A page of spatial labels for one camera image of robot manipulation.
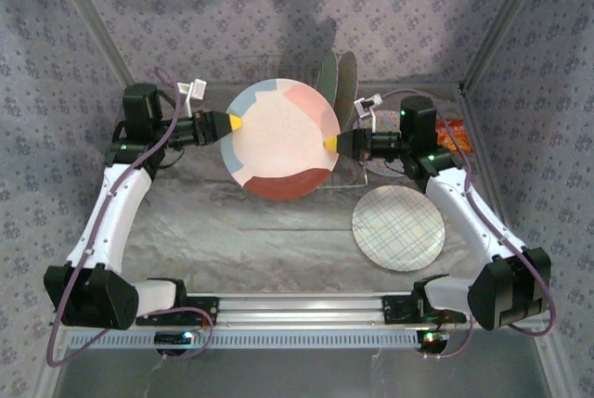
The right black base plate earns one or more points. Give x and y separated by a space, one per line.
394 310

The left controller board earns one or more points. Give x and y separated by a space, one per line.
171 337

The speckled multicolour plate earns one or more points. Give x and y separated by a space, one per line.
387 120
350 87

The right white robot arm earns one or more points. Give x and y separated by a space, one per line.
464 212

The aluminium frame post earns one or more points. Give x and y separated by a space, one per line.
95 22
503 22

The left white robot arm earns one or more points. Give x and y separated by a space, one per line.
116 212

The orange snack bag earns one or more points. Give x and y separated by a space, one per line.
457 133

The controller board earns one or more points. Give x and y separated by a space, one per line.
171 337
431 337

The blue plaid plate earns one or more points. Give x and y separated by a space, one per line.
394 231

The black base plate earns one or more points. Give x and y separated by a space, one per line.
394 310
209 310

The aluminium side rail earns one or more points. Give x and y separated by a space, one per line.
479 138

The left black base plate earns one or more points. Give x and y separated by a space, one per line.
209 310

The green striped plate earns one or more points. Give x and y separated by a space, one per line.
328 78

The aluminium mounting rail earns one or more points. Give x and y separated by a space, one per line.
301 310

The grey metal panel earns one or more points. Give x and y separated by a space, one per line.
301 375

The pink red blue plate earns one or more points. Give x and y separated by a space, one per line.
278 138

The right controller board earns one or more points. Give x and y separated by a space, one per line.
431 337

